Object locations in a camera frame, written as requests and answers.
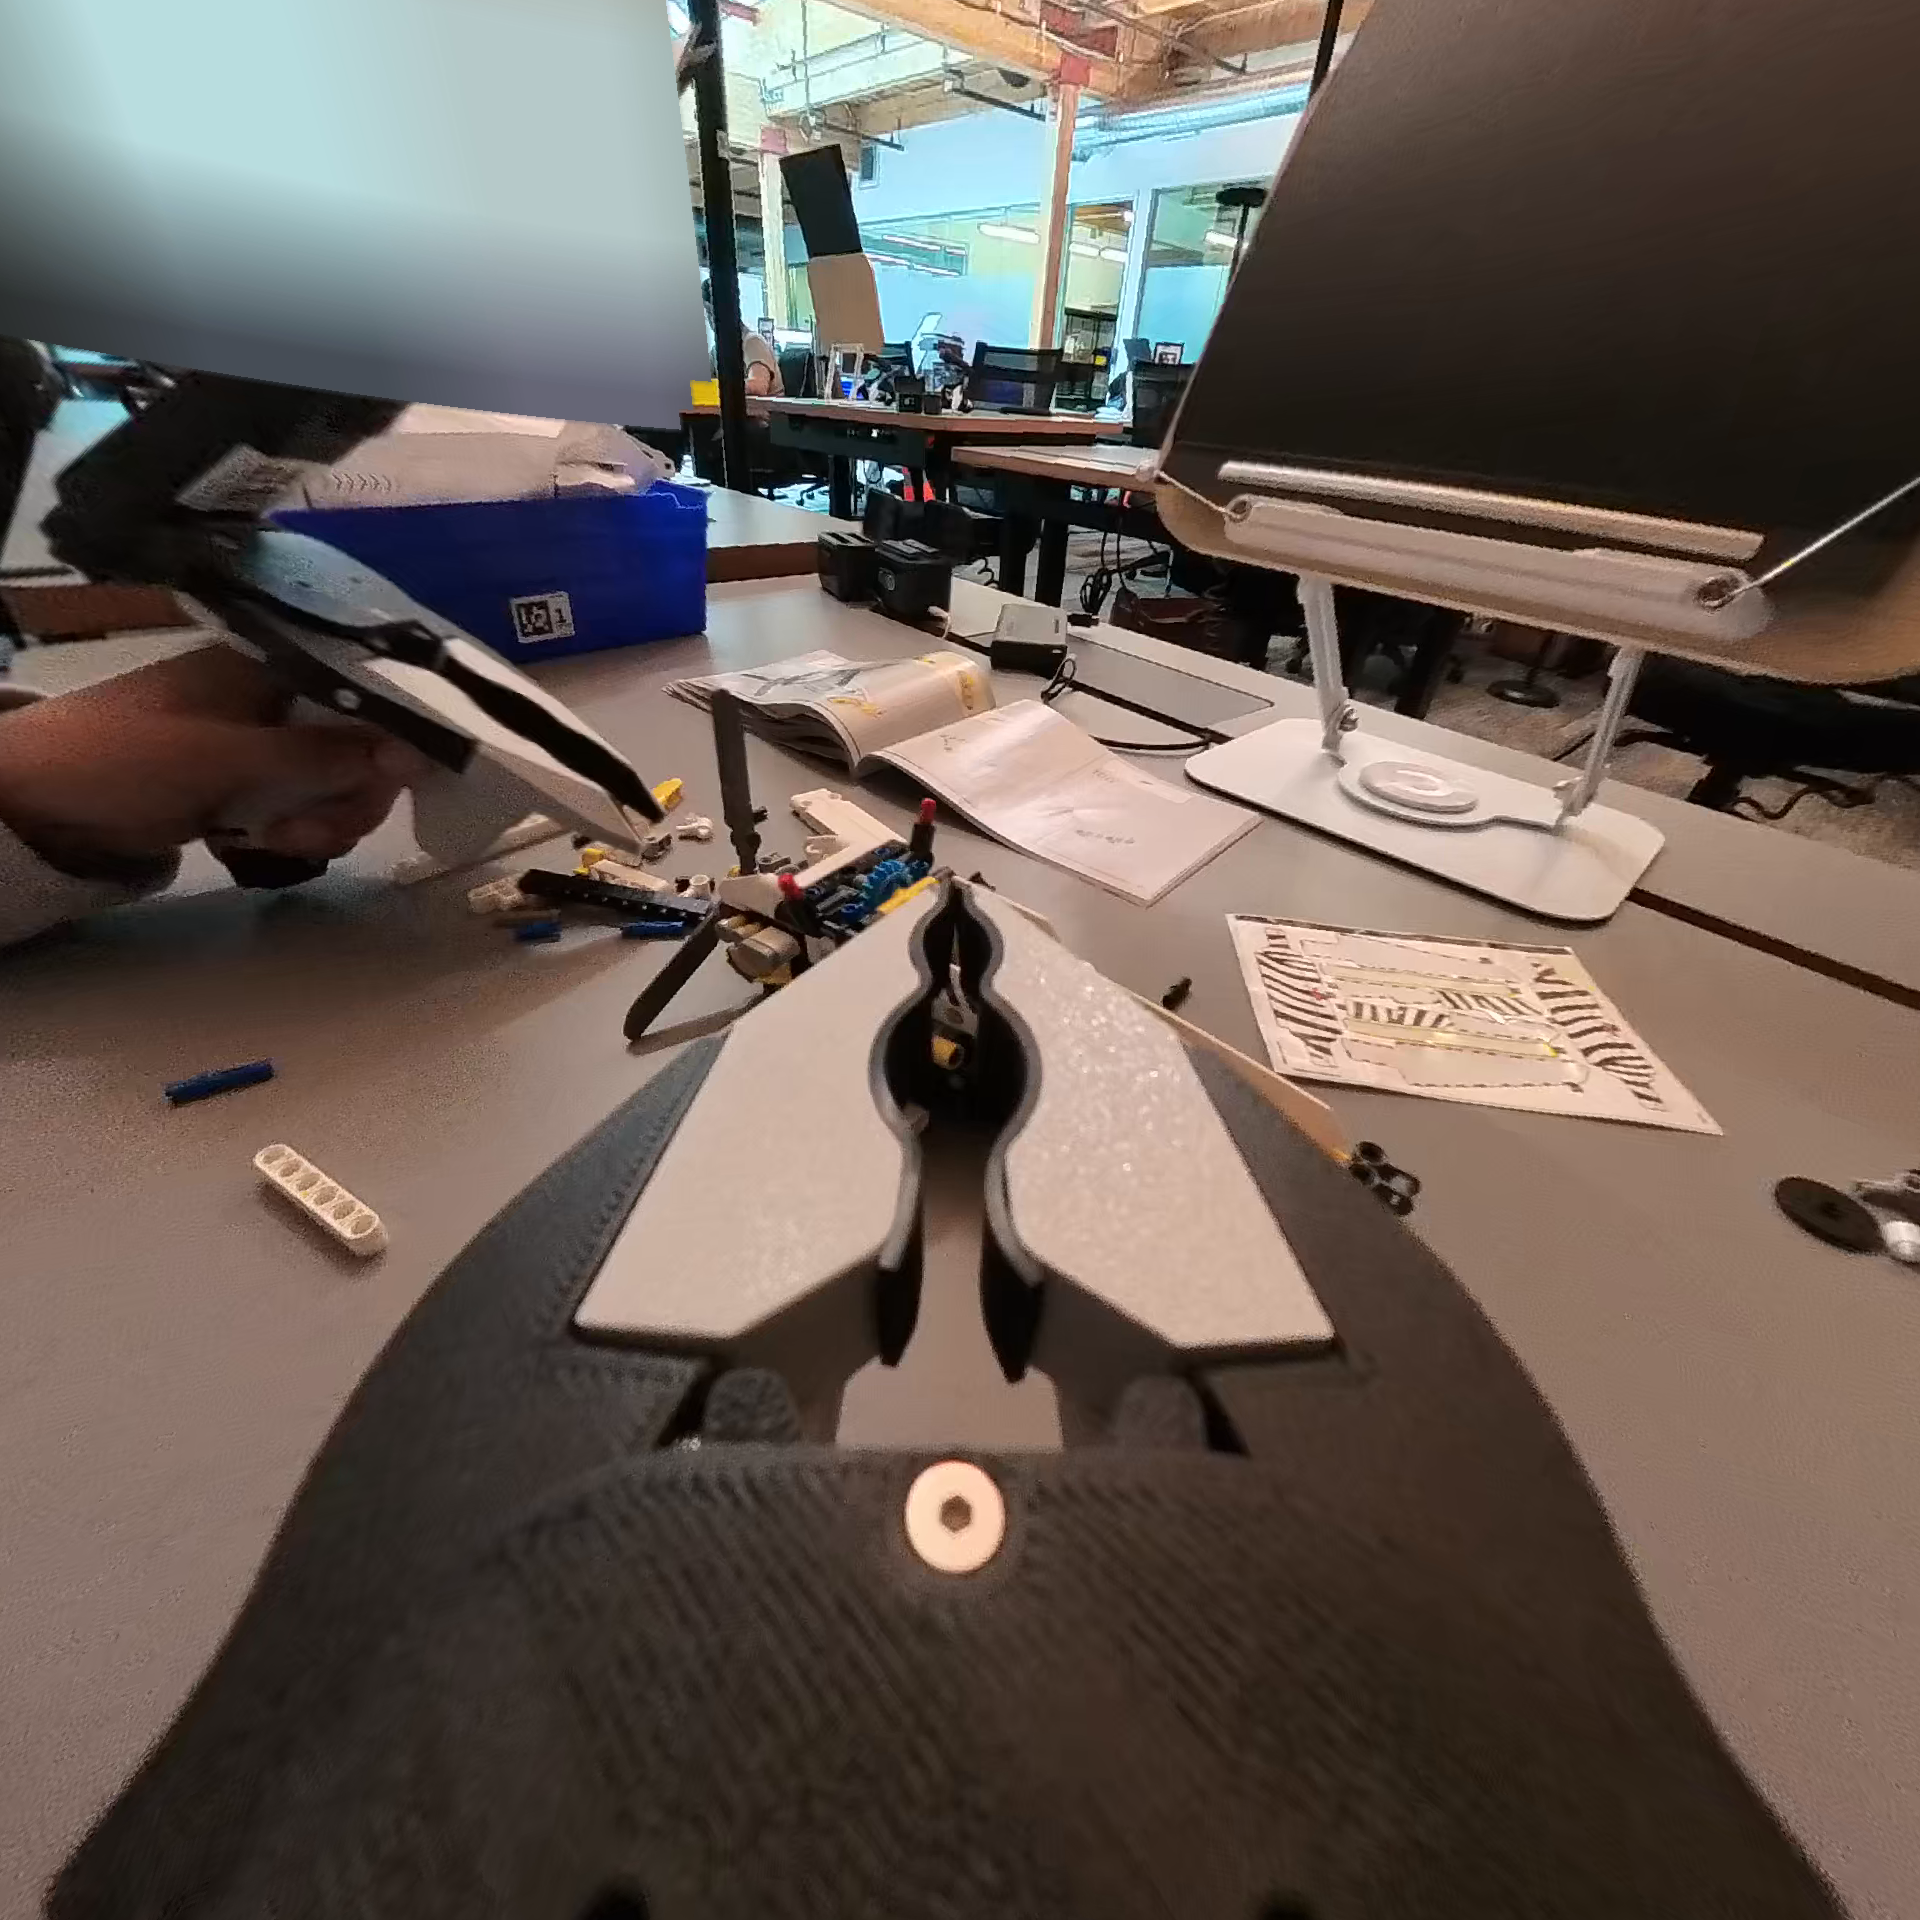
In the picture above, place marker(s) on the wooden column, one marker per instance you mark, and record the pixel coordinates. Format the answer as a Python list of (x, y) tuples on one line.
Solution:
[(1061, 223)]

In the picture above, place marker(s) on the pile of lego pieces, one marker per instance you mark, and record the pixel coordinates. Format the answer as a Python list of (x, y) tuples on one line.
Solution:
[(598, 882)]

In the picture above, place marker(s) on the wooden office desk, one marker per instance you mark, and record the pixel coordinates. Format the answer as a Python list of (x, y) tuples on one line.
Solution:
[(896, 419), (1049, 462)]

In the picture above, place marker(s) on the silver book stand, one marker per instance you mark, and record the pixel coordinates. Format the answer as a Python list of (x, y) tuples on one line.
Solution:
[(1563, 856)]

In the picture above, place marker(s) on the person's left hand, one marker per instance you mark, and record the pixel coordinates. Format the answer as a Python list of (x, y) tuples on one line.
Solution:
[(136, 766)]

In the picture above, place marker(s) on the black lego connectors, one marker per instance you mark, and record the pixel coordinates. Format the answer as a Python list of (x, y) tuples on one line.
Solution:
[(1382, 1178)]

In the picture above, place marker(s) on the black lego wheel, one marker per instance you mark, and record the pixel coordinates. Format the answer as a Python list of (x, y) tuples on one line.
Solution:
[(1826, 1217)]

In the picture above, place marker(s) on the white power adapter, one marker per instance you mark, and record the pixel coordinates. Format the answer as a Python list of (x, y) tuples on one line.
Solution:
[(1030, 638)]

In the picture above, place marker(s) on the blue lego pin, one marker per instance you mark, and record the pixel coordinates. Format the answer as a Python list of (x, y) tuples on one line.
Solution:
[(222, 1083)]

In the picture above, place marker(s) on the grey lego piece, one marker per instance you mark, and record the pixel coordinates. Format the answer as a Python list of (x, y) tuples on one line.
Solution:
[(1892, 1220)]

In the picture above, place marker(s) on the black pole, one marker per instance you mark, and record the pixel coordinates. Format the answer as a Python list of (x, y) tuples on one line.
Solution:
[(720, 223)]

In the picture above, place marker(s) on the white lego beam with holes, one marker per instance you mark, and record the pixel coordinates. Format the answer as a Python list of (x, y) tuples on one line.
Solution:
[(319, 1203)]

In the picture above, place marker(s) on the brown bag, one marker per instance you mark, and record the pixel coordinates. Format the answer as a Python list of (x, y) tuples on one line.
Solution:
[(1202, 625)]

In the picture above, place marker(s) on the black office chair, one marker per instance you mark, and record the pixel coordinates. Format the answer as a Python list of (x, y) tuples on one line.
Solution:
[(1016, 378)]

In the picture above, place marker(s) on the partly built lego model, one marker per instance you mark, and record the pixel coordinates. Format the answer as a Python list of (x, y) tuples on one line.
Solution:
[(841, 900)]

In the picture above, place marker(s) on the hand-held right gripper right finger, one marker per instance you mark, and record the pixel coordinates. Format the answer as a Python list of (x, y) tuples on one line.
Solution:
[(1155, 1203)]

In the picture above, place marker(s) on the instruction sheet near model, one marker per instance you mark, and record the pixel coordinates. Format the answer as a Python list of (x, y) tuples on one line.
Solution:
[(1471, 1022)]

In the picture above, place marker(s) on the black charger box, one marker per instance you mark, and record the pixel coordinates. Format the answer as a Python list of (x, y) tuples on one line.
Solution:
[(917, 577), (853, 567)]

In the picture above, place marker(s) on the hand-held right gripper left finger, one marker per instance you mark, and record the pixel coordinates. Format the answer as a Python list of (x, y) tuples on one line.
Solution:
[(752, 1187)]

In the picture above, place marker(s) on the clear plastic bags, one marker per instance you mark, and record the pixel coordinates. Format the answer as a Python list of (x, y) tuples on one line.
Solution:
[(598, 457)]

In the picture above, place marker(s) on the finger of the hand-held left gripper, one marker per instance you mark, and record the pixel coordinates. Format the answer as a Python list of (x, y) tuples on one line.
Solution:
[(510, 682), (510, 756)]

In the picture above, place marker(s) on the black and tan board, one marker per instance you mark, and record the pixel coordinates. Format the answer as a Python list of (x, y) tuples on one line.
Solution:
[(834, 254)]

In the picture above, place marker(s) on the open instruction booklet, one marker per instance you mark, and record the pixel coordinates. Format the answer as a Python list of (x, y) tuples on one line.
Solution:
[(1034, 779)]

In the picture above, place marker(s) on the blue plastic bin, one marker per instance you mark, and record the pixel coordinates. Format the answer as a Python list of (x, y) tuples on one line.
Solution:
[(598, 555)]

